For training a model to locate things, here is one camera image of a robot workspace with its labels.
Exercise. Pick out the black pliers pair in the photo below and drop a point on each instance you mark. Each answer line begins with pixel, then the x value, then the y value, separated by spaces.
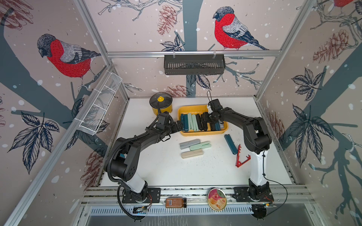
pixel 199 122

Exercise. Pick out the black hanging wire basket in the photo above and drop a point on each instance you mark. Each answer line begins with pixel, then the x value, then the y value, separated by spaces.
pixel 194 64

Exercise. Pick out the yellow pot with dark lid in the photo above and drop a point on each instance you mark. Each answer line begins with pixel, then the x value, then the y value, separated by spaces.
pixel 161 101

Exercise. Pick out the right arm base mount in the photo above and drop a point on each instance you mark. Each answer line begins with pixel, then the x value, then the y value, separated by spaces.
pixel 253 193

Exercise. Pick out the red plastic tool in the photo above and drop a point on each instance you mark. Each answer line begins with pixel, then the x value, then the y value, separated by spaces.
pixel 238 159

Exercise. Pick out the yellow plastic storage box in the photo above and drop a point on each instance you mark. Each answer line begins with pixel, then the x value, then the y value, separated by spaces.
pixel 194 110

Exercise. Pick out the dark teal pliers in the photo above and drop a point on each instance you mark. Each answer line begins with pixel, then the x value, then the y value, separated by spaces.
pixel 183 122
pixel 217 127
pixel 231 144
pixel 186 123

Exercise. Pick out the grey pruning pliers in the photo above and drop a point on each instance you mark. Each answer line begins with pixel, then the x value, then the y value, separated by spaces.
pixel 188 144
pixel 221 125

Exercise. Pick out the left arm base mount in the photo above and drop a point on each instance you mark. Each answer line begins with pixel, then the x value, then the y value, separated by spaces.
pixel 147 195

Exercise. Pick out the beige pruning pliers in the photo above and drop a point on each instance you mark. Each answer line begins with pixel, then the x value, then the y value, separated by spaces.
pixel 190 154

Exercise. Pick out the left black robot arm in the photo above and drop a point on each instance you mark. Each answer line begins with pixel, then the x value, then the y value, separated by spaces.
pixel 122 162

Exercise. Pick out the white mesh wall basket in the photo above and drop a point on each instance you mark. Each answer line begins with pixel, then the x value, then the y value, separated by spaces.
pixel 91 123

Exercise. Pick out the small brown box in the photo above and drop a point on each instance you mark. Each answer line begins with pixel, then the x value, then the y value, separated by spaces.
pixel 176 202

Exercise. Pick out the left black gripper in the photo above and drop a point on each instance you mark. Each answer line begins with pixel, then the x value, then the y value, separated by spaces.
pixel 175 129

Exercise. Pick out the dark teal pliers bottom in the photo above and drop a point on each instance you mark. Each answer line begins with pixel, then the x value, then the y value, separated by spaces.
pixel 186 123

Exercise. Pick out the round pink tin lid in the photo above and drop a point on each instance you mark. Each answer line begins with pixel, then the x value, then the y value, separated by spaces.
pixel 216 199

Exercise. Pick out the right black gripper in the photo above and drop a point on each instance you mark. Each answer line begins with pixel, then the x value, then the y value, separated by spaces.
pixel 213 121

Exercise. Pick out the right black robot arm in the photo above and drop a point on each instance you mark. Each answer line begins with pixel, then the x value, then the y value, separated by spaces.
pixel 256 139

